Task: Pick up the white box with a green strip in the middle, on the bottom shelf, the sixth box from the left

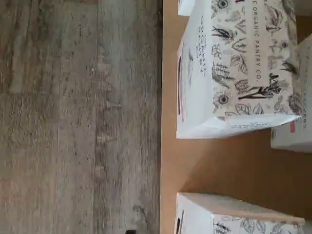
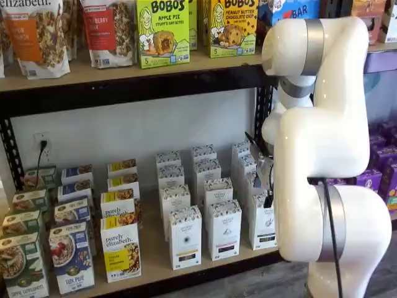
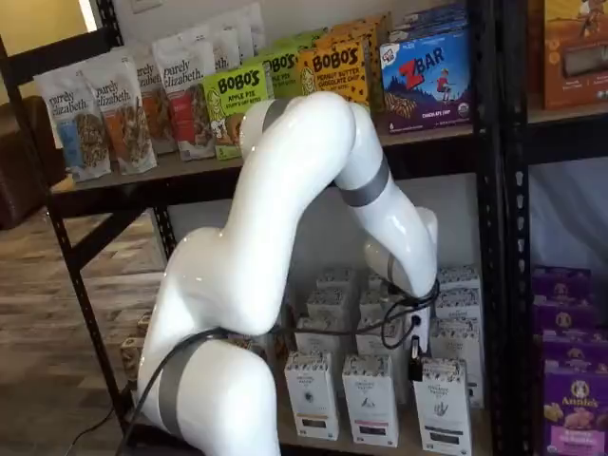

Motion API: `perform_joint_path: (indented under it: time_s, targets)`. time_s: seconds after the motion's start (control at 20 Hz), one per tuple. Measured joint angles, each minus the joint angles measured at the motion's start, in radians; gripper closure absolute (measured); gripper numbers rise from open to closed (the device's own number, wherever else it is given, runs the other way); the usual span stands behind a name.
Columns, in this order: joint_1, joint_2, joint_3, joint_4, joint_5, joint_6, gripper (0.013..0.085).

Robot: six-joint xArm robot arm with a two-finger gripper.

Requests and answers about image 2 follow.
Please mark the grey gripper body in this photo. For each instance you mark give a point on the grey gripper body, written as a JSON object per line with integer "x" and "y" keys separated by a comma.
{"x": 266, "y": 161}

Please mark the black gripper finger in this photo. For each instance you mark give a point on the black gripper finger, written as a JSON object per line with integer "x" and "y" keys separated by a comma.
{"x": 252, "y": 139}
{"x": 258, "y": 180}

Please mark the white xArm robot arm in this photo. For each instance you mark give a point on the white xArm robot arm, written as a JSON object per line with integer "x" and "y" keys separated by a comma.
{"x": 322, "y": 139}

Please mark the white box green strip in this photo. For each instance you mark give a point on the white box green strip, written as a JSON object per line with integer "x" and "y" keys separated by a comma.
{"x": 242, "y": 149}
{"x": 249, "y": 183}
{"x": 259, "y": 223}
{"x": 246, "y": 163}

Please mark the white box pink strip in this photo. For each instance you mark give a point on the white box pink strip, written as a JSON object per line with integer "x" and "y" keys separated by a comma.
{"x": 218, "y": 192}
{"x": 203, "y": 153}
{"x": 207, "y": 174}
{"x": 224, "y": 232}

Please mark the white box yellow strip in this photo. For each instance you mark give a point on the white box yellow strip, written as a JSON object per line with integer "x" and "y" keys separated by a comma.
{"x": 186, "y": 239}
{"x": 175, "y": 198}
{"x": 171, "y": 177}
{"x": 168, "y": 159}

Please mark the purple snack box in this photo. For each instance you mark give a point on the purple snack box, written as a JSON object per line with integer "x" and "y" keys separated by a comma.
{"x": 387, "y": 128}
{"x": 384, "y": 156}
{"x": 376, "y": 141}
{"x": 369, "y": 177}
{"x": 390, "y": 186}

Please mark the yellow Bobo's peanut butter box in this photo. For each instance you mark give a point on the yellow Bobo's peanut butter box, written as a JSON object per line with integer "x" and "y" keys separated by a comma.
{"x": 232, "y": 31}

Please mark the green Bobo's apple pie box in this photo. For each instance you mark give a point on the green Bobo's apple pie box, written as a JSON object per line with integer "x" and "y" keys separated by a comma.
{"x": 193, "y": 28}
{"x": 162, "y": 34}

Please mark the white yellow granola box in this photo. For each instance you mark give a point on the white yellow granola box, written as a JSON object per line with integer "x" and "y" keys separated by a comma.
{"x": 121, "y": 251}
{"x": 118, "y": 203}
{"x": 122, "y": 167}
{"x": 124, "y": 183}

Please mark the blue snack bar box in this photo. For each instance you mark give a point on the blue snack bar box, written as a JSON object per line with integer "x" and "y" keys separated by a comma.
{"x": 288, "y": 10}

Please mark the orange brown snack box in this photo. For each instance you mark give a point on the orange brown snack box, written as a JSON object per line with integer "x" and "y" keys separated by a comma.
{"x": 369, "y": 7}

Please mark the white blue oatmeal box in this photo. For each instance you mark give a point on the white blue oatmeal box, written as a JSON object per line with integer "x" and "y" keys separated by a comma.
{"x": 73, "y": 211}
{"x": 77, "y": 174}
{"x": 76, "y": 191}
{"x": 71, "y": 260}

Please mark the white snack box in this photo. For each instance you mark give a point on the white snack box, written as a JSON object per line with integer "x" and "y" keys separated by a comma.
{"x": 390, "y": 21}

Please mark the green oatmeal box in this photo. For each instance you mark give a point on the green oatmeal box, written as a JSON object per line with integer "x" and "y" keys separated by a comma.
{"x": 31, "y": 200}
{"x": 21, "y": 267}
{"x": 21, "y": 223}
{"x": 41, "y": 178}

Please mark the white plastic sheet teal stripe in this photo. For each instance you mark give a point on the white plastic sheet teal stripe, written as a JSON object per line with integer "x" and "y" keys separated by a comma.
{"x": 381, "y": 96}

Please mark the red label granola bag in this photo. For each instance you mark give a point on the red label granola bag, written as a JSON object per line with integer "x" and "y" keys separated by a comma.
{"x": 108, "y": 34}

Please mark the orange label granola bag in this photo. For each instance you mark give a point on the orange label granola bag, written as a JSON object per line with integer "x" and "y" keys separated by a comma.
{"x": 34, "y": 37}

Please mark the white granola bag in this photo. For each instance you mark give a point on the white granola bag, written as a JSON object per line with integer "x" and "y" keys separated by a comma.
{"x": 2, "y": 46}

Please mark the white wall outlet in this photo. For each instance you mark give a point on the white wall outlet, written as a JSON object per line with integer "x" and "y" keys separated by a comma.
{"x": 43, "y": 146}

